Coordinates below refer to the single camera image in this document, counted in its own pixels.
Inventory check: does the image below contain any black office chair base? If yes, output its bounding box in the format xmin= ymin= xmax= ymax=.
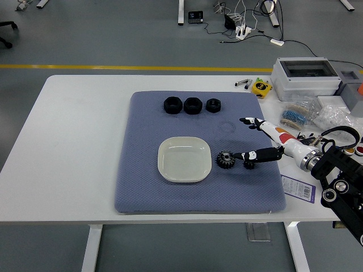
xmin=0 ymin=21 xmax=18 ymax=49

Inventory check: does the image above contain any purple label card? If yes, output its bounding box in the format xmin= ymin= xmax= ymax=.
xmin=280 ymin=175 xmax=316 ymax=204

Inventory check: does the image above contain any white square plate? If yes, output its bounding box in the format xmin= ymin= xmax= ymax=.
xmin=157 ymin=136 xmax=213 ymax=184

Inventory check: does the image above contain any flat white box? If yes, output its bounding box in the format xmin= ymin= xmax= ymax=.
xmin=316 ymin=95 xmax=349 ymax=110

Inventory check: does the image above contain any large black hex nut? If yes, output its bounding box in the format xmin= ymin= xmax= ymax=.
xmin=163 ymin=96 xmax=182 ymax=114
xmin=183 ymin=97 xmax=202 ymax=115

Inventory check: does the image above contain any black power adapter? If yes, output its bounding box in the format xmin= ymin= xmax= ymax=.
xmin=224 ymin=14 xmax=237 ymax=30

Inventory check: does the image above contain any grey electrical enclosure box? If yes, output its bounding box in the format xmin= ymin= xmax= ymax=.
xmin=271 ymin=57 xmax=343 ymax=102

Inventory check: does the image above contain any blue-grey padded mat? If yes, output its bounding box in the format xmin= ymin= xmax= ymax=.
xmin=114 ymin=90 xmax=287 ymax=215

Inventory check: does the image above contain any clear plastic floor plate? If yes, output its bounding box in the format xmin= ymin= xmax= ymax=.
xmin=246 ymin=223 xmax=272 ymax=243

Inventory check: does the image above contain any yellow tape measure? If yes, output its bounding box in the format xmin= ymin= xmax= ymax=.
xmin=251 ymin=80 xmax=273 ymax=99

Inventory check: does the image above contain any grey block with orange part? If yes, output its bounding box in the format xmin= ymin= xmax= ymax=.
xmin=334 ymin=69 xmax=363 ymax=114

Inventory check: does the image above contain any long black cable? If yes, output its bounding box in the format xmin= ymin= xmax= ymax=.
xmin=283 ymin=39 xmax=363 ymax=70

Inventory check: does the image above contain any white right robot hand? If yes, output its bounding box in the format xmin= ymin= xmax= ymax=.
xmin=231 ymin=116 xmax=312 ymax=171

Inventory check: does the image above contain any bagged blue resistor reel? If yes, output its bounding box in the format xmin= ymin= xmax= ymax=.
xmin=280 ymin=95 xmax=323 ymax=131

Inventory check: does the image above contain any clear bag of white parts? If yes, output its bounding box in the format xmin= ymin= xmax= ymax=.
xmin=313 ymin=104 xmax=363 ymax=142

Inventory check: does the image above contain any small black hex nut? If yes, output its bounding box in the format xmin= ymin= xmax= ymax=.
xmin=205 ymin=98 xmax=222 ymax=113

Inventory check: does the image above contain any blue yellow red button box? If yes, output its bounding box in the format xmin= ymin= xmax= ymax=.
xmin=342 ymin=143 xmax=363 ymax=157

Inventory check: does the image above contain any white power strip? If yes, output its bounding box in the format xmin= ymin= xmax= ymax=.
xmin=235 ymin=25 xmax=252 ymax=40

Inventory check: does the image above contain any large black bevel gear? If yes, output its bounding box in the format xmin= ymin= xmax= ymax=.
xmin=216 ymin=150 xmax=237 ymax=170

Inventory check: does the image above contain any black handheld device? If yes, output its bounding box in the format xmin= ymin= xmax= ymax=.
xmin=188 ymin=10 xmax=204 ymax=25

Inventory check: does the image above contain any white table leg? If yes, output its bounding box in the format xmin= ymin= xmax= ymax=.
xmin=81 ymin=223 xmax=103 ymax=272
xmin=284 ymin=222 xmax=311 ymax=272

